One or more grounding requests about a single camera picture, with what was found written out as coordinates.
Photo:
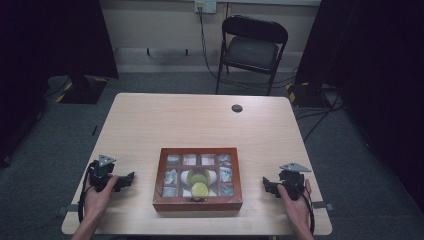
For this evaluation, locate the person's right hand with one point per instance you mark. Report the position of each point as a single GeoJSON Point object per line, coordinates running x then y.
{"type": "Point", "coordinates": [298, 211]}

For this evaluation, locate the person's left hand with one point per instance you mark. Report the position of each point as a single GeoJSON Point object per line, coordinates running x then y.
{"type": "Point", "coordinates": [96, 201]}

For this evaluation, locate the grey tape strip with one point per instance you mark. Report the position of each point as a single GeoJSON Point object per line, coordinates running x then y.
{"type": "Point", "coordinates": [68, 209]}
{"type": "Point", "coordinates": [322, 205]}

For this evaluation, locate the black stand base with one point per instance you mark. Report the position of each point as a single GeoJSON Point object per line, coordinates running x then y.
{"type": "Point", "coordinates": [308, 96]}
{"type": "Point", "coordinates": [81, 90]}

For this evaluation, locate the yellow-green lid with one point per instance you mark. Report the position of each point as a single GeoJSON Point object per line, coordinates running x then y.
{"type": "Point", "coordinates": [200, 189]}

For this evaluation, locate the round grey table grommet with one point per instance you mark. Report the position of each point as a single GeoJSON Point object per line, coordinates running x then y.
{"type": "Point", "coordinates": [237, 108]}

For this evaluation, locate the dark curtain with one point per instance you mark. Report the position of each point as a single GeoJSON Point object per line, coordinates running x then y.
{"type": "Point", "coordinates": [50, 40]}
{"type": "Point", "coordinates": [376, 66]}

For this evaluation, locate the black folding chair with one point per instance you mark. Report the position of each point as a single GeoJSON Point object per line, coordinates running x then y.
{"type": "Point", "coordinates": [250, 50]}

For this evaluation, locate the small black floor strip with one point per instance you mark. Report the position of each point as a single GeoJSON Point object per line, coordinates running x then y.
{"type": "Point", "coordinates": [95, 130]}

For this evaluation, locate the set of silvery packets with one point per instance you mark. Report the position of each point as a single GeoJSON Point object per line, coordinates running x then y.
{"type": "Point", "coordinates": [170, 176]}

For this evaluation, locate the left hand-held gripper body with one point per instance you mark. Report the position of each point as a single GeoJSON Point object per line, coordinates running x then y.
{"type": "Point", "coordinates": [100, 173]}

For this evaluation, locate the white wall outlet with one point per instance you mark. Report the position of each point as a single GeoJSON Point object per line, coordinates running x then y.
{"type": "Point", "coordinates": [206, 6]}

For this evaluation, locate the brown wooden compartment box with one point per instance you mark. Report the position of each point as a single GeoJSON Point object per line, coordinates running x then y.
{"type": "Point", "coordinates": [198, 204]}

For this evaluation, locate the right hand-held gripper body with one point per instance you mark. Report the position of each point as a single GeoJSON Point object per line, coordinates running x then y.
{"type": "Point", "coordinates": [293, 181]}

